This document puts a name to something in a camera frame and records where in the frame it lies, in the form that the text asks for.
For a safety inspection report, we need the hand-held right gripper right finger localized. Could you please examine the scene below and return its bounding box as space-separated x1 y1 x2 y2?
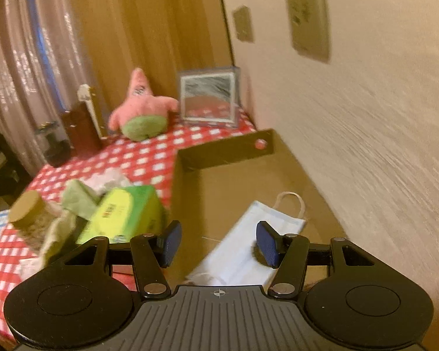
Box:
256 220 379 298

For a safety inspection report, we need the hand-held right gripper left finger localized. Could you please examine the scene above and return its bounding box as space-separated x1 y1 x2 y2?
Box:
60 220 184 298

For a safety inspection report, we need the white face mask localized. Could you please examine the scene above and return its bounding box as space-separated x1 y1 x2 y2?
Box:
185 191 308 288

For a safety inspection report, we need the brown cardboard box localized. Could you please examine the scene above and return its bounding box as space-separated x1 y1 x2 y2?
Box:
172 129 348 289

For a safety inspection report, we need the pale green cloth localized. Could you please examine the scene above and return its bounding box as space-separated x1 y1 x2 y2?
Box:
40 179 104 264

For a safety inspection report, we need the green tissue box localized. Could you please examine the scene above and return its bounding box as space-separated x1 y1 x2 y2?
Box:
76 186 168 246

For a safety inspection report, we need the red checkered tablecloth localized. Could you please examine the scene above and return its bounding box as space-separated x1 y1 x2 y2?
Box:
0 104 258 341

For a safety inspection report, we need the pink starfish plush toy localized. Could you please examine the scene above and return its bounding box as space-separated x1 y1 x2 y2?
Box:
109 68 180 142

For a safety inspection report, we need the plastic jar with brown lid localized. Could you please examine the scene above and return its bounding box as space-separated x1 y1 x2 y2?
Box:
8 190 64 254

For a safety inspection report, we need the brown cylindrical canister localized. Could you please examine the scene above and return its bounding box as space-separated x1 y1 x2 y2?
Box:
60 100 104 153

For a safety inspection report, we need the glass jar with dark contents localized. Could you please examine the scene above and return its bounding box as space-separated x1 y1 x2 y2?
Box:
35 122 73 169

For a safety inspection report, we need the white topped wooden holder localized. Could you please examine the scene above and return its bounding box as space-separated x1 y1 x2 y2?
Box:
77 84 109 140

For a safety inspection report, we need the wooden wardrobe panel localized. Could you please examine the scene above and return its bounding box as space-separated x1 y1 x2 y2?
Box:
71 0 235 136

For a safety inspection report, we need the sheer patterned curtain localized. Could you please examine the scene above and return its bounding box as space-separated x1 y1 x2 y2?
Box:
0 0 96 178

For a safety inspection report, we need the clear acrylic picture frame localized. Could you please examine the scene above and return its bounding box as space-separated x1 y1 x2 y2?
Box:
176 66 242 128

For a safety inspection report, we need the beige wall switch plate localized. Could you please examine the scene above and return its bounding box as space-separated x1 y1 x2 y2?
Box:
232 5 255 43

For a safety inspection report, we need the beige wall socket plate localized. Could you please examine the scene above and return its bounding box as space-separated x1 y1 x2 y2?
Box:
284 0 332 63

